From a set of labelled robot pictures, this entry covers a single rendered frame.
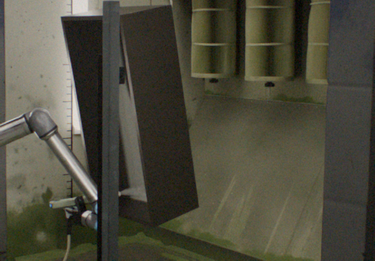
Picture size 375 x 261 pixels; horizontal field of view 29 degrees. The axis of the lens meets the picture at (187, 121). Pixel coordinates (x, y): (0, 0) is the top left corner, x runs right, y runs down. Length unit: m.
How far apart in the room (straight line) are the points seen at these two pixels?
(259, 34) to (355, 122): 2.42
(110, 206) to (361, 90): 1.08
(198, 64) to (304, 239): 1.52
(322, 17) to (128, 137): 1.42
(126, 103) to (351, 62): 2.40
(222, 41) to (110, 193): 2.52
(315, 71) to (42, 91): 1.78
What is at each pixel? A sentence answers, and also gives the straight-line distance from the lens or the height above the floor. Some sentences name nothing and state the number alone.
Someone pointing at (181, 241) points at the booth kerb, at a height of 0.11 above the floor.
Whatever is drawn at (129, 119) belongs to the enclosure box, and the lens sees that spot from 4.56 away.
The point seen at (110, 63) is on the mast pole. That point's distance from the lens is 2.76.
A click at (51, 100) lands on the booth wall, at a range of 4.86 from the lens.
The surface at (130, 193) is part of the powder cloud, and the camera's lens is 4.48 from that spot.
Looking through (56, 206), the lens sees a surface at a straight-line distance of 4.23.
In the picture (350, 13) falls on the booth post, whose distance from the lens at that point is 2.37.
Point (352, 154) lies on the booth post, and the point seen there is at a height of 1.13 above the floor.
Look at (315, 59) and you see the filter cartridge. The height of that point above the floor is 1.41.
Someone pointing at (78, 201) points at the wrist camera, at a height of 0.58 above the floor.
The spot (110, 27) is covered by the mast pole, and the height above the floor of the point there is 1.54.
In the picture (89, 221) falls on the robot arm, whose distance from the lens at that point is 4.06.
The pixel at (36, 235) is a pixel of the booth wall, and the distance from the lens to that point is 4.95.
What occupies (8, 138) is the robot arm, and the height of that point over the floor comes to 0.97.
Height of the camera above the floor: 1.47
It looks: 6 degrees down
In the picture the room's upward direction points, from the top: 1 degrees clockwise
